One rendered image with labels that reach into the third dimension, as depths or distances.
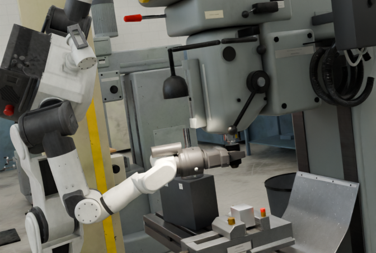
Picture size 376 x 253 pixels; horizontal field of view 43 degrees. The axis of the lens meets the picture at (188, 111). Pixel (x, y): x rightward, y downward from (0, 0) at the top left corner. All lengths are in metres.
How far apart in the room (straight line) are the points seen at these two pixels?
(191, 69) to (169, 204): 0.69
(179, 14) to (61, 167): 0.58
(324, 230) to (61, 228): 0.96
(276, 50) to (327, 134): 0.40
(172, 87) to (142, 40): 9.82
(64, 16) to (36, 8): 1.38
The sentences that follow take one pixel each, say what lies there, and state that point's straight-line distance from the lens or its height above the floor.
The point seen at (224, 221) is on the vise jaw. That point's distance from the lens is 1.58.
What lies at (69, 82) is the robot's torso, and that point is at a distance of 1.57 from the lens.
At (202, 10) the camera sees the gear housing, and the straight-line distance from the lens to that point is 1.39.
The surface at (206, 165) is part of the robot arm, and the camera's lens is 1.52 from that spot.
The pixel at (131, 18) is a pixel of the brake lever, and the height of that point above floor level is 1.70.
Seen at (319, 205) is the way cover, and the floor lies 0.99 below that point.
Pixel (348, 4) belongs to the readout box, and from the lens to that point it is 1.38.
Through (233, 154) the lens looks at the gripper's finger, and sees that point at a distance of 1.53.
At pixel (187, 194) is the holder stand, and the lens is 1.84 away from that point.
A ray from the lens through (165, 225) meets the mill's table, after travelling 1.98.
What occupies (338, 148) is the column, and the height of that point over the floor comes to 1.19.
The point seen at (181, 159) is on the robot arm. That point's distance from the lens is 1.48.
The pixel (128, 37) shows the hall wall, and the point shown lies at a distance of 11.02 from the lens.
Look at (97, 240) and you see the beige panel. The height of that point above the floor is 0.51.
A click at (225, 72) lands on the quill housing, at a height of 1.50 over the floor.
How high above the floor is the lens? 1.52
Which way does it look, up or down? 5 degrees down
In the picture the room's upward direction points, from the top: 8 degrees counter-clockwise
